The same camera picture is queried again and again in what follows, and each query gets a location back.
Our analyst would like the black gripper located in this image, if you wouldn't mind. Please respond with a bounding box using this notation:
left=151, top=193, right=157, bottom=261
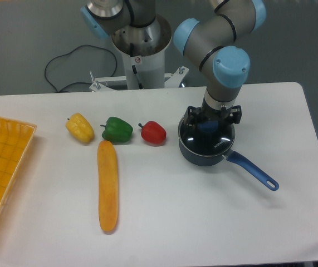
left=185, top=100, right=242, bottom=130

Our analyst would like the glass pot lid blue knob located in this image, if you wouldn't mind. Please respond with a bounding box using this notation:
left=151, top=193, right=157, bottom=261
left=178, top=114, right=235, bottom=156

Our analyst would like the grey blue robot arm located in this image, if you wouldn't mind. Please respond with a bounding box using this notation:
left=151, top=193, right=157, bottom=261
left=81, top=1, right=266, bottom=124

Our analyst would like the dark blue saucepan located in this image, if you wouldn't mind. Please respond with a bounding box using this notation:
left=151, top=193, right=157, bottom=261
left=178, top=118, right=280, bottom=191

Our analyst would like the red bell pepper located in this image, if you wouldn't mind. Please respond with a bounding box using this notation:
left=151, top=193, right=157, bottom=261
left=138, top=121, right=167, bottom=145

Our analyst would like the green bell pepper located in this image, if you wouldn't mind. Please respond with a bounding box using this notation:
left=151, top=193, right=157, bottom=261
left=101, top=117, right=133, bottom=143

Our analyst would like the long orange baguette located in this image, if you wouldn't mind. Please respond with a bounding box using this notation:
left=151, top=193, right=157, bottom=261
left=97, top=140, right=119, bottom=232

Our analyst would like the yellow bell pepper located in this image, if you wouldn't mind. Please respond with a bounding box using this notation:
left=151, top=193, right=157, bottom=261
left=65, top=113, right=95, bottom=144

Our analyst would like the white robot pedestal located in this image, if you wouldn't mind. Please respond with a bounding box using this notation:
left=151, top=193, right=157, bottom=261
left=89, top=13, right=190, bottom=92

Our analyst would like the black cable on floor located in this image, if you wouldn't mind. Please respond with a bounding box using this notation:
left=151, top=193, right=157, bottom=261
left=44, top=44, right=118, bottom=93

